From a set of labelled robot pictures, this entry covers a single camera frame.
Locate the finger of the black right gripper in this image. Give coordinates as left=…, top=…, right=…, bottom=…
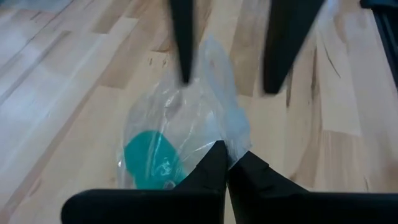
left=262, top=0, right=326, bottom=95
left=169, top=0, right=195, bottom=85

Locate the clear plastic bag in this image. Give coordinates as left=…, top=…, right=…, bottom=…
left=116, top=34, right=253, bottom=191

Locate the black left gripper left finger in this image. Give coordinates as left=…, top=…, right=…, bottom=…
left=61, top=140, right=229, bottom=224

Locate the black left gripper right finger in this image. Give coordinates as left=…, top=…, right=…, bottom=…
left=229, top=151, right=398, bottom=224

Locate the green elastic bandage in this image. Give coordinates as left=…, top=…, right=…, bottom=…
left=123, top=129, right=188, bottom=190

